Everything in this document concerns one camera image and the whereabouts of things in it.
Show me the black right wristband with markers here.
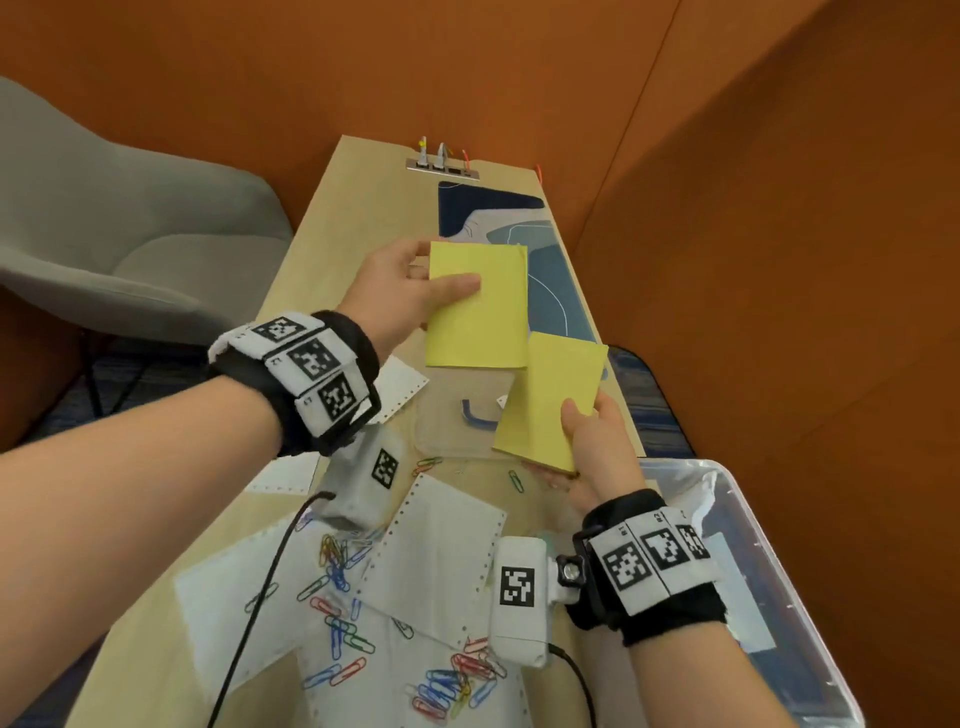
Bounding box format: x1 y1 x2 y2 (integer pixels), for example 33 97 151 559
566 488 729 648

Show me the person's right hand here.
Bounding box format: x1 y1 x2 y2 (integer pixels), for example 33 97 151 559
524 391 649 519

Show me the clear plastic storage bin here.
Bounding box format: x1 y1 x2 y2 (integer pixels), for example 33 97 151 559
577 457 868 728

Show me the person's left hand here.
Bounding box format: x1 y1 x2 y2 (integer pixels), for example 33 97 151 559
335 238 484 367

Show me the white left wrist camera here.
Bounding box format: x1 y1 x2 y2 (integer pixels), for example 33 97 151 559
311 423 410 534

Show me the black right camera cable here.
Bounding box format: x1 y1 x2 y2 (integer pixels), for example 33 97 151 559
547 643 598 728

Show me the white card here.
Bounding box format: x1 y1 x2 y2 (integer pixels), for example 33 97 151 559
704 530 778 654

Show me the black wristband with markers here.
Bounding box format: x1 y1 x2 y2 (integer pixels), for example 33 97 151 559
207 310 382 459
566 488 729 648

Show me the black left camera cable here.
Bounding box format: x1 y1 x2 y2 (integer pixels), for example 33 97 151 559
206 491 337 728

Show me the silver socket panel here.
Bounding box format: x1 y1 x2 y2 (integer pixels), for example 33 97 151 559
405 157 482 180

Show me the light wooden table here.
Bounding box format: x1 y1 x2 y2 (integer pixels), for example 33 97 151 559
63 134 650 728

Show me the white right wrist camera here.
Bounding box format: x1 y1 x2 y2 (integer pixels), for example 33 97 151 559
488 536 586 669

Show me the black camera cable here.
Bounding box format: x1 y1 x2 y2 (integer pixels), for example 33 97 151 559
547 643 598 728
206 491 337 728

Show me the grey upholstered armchair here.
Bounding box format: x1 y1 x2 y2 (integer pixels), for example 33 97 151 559
0 74 295 421

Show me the clear lid with blue handle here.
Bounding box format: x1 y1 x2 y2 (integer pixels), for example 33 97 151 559
414 365 530 460

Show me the yellow sticky note pad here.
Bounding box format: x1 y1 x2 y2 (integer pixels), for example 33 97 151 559
424 241 530 370
492 332 610 475

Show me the pile of coloured paper clips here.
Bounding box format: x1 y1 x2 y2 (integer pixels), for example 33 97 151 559
243 453 526 725

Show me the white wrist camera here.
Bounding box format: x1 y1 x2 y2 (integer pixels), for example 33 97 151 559
311 423 410 534
488 536 586 669

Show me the blue patterned desk mat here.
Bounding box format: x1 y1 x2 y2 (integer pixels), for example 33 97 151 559
437 179 610 380

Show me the black left wristband with markers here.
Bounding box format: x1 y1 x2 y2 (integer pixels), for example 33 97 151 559
207 310 382 459

